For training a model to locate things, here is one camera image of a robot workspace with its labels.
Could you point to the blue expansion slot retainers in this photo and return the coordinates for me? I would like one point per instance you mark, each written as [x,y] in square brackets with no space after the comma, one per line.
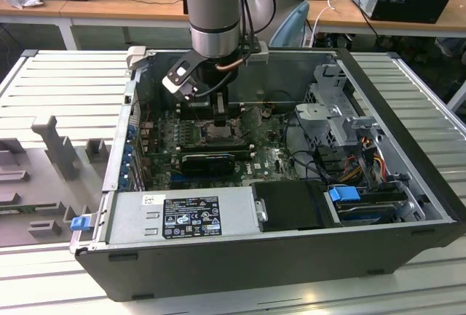
[128,155]

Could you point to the black RAM slot bank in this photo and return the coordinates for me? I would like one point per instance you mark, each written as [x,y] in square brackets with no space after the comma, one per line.
[218,149]
[198,111]

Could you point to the black graphics card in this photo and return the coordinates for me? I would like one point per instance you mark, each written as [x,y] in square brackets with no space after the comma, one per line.
[207,165]

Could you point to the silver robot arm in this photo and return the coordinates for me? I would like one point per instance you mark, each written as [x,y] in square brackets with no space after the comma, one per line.
[215,2]

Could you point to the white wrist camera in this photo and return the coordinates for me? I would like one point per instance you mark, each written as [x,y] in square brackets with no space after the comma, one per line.
[178,75]

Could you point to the grey power supply unit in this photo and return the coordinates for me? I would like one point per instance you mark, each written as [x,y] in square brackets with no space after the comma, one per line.
[127,220]

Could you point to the blue disk carrier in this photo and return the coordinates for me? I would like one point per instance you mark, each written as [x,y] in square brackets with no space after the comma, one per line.
[342,195]

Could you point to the thin metal locking lever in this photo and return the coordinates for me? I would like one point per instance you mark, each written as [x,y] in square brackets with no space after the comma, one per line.
[196,115]
[245,113]

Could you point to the black plastic shroud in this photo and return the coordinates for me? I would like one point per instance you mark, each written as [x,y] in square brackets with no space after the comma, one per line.
[291,206]

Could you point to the grey parts rack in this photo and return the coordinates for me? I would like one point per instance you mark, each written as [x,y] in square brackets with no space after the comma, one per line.
[36,169]

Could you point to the black hard disk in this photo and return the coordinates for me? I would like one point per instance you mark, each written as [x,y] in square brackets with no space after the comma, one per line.
[364,217]

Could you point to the green RAM stick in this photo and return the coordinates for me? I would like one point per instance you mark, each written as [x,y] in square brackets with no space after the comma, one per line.
[9,210]

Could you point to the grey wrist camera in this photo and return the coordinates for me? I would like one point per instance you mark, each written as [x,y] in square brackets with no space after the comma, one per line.
[259,55]

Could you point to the blue case latch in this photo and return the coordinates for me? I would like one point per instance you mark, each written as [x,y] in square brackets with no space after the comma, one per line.
[80,223]

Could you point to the black open PC case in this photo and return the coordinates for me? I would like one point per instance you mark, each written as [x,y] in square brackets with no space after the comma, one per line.
[255,267]

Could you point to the CPU socket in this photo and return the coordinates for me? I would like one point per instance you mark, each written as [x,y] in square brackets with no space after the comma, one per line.
[204,137]

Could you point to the silver metal drive cage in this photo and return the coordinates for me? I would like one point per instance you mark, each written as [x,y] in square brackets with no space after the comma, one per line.
[316,113]

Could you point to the pale blue teach pendant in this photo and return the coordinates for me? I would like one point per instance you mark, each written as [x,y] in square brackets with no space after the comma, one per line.
[295,24]

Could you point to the wooden desk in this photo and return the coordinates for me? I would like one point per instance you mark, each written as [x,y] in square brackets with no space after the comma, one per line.
[145,6]

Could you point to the green motherboard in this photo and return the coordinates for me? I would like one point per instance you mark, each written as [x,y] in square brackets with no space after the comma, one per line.
[269,158]

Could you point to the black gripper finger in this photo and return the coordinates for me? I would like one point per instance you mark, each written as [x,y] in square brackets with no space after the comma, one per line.
[222,111]

